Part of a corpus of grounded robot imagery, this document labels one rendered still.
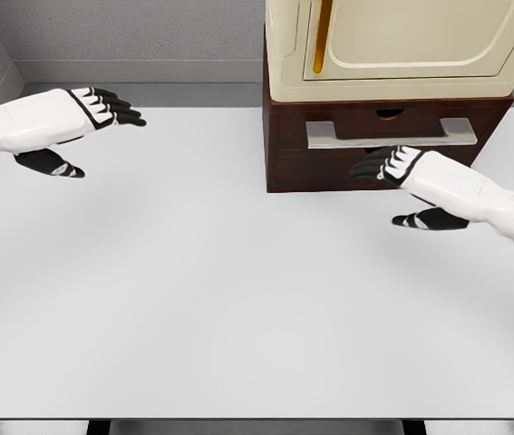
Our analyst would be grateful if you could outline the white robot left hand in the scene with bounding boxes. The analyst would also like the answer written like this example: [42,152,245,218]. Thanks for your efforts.
[7,86,148,179]

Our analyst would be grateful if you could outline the brown drawer with silver handle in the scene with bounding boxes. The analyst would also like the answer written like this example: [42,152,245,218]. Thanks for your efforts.
[277,107,499,151]

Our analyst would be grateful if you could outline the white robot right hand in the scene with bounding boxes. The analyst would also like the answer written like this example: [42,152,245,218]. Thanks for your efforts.
[347,145,490,232]

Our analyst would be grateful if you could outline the silver bar handle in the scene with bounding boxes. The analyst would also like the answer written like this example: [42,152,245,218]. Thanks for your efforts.
[305,117,480,150]

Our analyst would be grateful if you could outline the cream appliance door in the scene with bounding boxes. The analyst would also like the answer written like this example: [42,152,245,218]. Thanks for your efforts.
[302,0,514,82]

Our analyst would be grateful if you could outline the cream box appliance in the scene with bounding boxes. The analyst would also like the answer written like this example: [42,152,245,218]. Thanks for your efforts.
[265,0,514,105]

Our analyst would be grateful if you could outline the gold door handle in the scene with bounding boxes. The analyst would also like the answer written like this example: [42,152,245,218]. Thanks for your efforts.
[312,0,334,75]

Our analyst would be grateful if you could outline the dark brown wooden drawer cabinet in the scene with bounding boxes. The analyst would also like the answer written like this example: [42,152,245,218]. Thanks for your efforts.
[261,22,514,195]

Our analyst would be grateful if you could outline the plain brown drawer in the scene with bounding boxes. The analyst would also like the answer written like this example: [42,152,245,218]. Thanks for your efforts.
[276,145,489,192]

